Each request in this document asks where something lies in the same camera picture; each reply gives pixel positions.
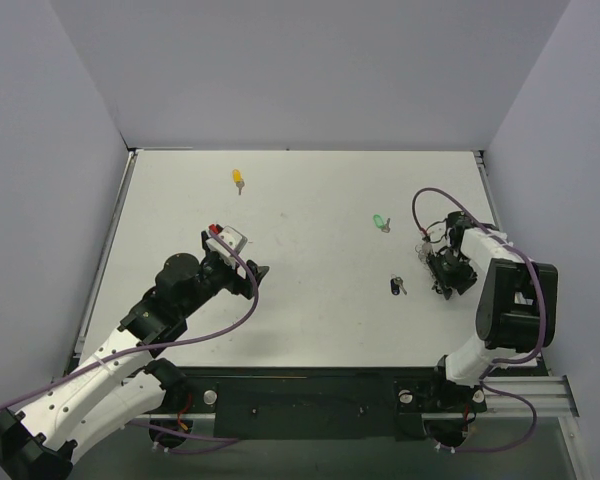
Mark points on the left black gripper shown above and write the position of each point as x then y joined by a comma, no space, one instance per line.
238,280

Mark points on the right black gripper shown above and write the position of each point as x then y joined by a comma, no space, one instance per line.
445,270

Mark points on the dark blue tagged key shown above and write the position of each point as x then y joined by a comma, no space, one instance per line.
397,286

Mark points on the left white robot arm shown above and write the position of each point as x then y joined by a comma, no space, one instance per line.
126,376

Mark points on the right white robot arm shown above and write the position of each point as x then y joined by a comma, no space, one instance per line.
516,313

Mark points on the green tagged key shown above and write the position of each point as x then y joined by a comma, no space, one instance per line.
381,223

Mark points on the yellow tagged key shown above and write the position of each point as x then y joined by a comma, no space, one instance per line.
238,180

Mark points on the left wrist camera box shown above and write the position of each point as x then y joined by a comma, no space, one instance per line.
227,242

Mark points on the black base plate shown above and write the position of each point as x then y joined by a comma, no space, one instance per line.
324,403

